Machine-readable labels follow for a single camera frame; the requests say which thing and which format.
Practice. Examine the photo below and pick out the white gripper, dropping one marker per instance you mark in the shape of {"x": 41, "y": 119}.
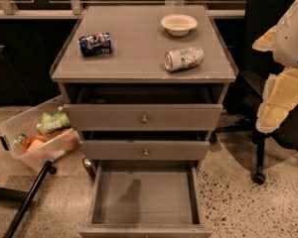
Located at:
{"x": 290, "y": 39}

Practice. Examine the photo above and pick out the blue pepsi can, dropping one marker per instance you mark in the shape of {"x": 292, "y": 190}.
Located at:
{"x": 95, "y": 44}

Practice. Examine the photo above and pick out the white green soda can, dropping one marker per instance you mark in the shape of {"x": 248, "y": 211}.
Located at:
{"x": 183, "y": 58}

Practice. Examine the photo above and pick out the grey drawer cabinet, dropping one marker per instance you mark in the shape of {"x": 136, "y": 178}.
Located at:
{"x": 139, "y": 44}

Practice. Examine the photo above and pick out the grey top drawer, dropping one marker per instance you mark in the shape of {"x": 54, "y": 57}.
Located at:
{"x": 144, "y": 107}

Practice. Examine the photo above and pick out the grey drawer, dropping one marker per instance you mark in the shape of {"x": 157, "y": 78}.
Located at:
{"x": 144, "y": 107}
{"x": 145, "y": 199}
{"x": 147, "y": 145}

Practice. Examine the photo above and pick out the grey bottom drawer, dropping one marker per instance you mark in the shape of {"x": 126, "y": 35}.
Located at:
{"x": 145, "y": 199}

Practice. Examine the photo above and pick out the grey middle drawer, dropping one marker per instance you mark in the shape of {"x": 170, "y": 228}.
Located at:
{"x": 147, "y": 145}

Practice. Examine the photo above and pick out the red can on floor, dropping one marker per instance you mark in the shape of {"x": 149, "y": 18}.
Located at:
{"x": 88, "y": 167}

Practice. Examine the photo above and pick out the black office chair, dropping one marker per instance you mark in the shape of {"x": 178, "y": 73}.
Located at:
{"x": 245, "y": 95}

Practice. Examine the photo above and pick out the white paper bowl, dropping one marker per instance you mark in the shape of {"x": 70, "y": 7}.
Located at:
{"x": 179, "y": 25}

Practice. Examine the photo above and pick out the green chip bag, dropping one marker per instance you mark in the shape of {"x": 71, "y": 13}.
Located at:
{"x": 51, "y": 122}

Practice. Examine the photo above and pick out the black metal leg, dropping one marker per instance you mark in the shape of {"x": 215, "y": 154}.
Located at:
{"x": 47, "y": 168}

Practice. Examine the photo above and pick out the clear plastic storage bin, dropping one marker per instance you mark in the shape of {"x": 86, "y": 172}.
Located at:
{"x": 58, "y": 143}

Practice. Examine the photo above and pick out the orange plastic item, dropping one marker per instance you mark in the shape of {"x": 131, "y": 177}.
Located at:
{"x": 32, "y": 143}

